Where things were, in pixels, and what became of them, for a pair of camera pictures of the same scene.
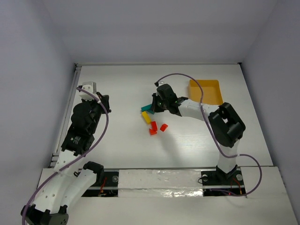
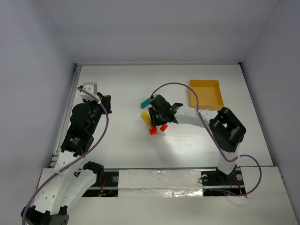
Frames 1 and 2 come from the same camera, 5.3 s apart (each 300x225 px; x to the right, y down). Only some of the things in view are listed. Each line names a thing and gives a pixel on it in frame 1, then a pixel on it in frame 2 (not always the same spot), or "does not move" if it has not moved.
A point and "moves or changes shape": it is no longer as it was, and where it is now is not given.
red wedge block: (163, 127) does not move
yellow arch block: (146, 117) does not move
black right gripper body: (154, 104) → (154, 115)
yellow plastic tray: (211, 92) does not move
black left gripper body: (103, 102) does not move
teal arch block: (148, 108) moves or changes shape
